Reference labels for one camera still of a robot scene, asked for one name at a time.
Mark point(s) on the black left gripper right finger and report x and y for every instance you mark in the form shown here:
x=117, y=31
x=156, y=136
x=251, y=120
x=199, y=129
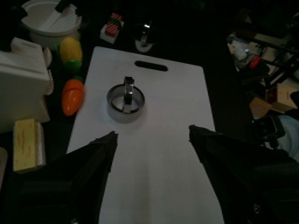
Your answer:
x=240, y=175

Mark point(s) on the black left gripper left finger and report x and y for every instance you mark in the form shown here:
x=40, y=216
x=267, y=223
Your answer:
x=73, y=175

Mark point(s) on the yellow sponge block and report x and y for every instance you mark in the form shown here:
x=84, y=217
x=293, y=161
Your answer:
x=28, y=145

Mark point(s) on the white cutting board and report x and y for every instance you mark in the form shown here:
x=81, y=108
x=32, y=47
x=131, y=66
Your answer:
x=155, y=151

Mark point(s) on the orange toy carrot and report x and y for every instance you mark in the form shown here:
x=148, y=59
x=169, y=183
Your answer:
x=72, y=96

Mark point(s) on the small metal pot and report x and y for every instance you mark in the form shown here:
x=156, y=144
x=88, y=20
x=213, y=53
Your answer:
x=125, y=103

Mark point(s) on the cardboard box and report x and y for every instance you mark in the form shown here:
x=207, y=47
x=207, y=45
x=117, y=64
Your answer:
x=280, y=97

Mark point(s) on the yellow toy corn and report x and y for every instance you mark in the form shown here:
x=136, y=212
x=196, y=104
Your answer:
x=71, y=52

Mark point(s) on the red striped white toy block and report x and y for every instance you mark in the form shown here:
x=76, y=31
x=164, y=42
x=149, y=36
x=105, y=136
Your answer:
x=112, y=27

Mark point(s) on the white toy pot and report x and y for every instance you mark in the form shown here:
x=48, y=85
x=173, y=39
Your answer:
x=51, y=24

